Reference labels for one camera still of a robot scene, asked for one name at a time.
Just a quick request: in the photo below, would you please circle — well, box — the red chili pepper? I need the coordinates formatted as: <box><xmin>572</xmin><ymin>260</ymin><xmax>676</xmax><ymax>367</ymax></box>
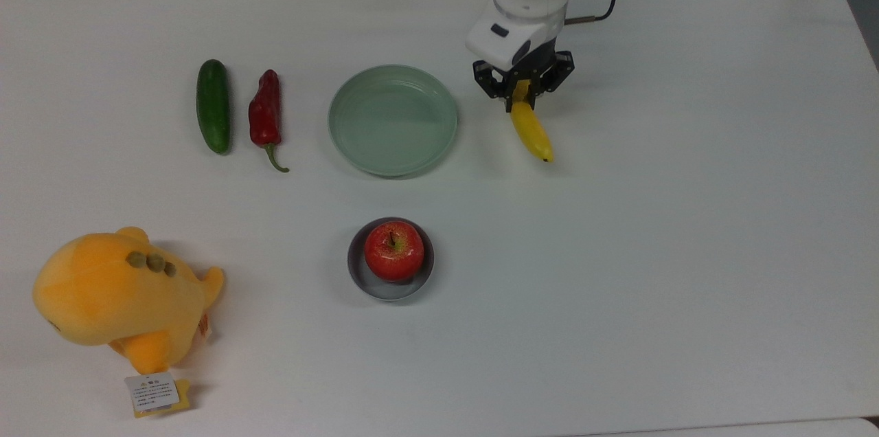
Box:
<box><xmin>248</xmin><ymin>69</ymin><xmax>290</xmax><ymax>174</ymax></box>

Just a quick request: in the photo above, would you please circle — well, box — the grey bowl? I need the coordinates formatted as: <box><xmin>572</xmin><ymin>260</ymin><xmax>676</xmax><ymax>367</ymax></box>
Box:
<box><xmin>347</xmin><ymin>216</ymin><xmax>436</xmax><ymax>302</ymax></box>

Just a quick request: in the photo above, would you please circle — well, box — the yellow cardboard tag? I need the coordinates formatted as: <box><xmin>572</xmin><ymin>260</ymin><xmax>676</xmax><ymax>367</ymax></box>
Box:
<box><xmin>133</xmin><ymin>378</ymin><xmax>194</xmax><ymax>419</ymax></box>

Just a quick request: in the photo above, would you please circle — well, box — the white paper label tag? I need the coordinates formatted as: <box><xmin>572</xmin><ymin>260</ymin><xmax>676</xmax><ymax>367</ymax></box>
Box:
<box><xmin>124</xmin><ymin>372</ymin><xmax>181</xmax><ymax>414</ymax></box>

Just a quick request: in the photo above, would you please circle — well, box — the red apple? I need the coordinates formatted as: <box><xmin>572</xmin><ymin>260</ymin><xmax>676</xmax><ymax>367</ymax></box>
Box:
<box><xmin>363</xmin><ymin>220</ymin><xmax>426</xmax><ymax>283</ymax></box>

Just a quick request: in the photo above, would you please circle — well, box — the yellow banana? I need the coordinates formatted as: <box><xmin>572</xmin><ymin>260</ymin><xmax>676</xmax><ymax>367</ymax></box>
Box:
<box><xmin>510</xmin><ymin>79</ymin><xmax>556</xmax><ymax>164</ymax></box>

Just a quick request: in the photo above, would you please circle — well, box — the pale green plastic plate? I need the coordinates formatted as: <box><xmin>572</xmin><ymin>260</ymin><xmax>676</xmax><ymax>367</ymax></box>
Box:
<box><xmin>327</xmin><ymin>64</ymin><xmax>459</xmax><ymax>179</ymax></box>

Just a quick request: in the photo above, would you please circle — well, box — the orange plush toy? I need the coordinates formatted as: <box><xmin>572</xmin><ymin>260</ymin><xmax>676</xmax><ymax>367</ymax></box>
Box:
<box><xmin>32</xmin><ymin>226</ymin><xmax>226</xmax><ymax>376</ymax></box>

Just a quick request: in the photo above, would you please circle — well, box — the green cucumber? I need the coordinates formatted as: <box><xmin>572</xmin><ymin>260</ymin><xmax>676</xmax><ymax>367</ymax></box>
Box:
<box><xmin>196</xmin><ymin>58</ymin><xmax>231</xmax><ymax>155</ymax></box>

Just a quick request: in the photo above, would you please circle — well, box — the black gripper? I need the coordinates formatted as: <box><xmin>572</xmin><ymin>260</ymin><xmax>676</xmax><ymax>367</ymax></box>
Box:
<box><xmin>472</xmin><ymin>37</ymin><xmax>575</xmax><ymax>113</ymax></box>

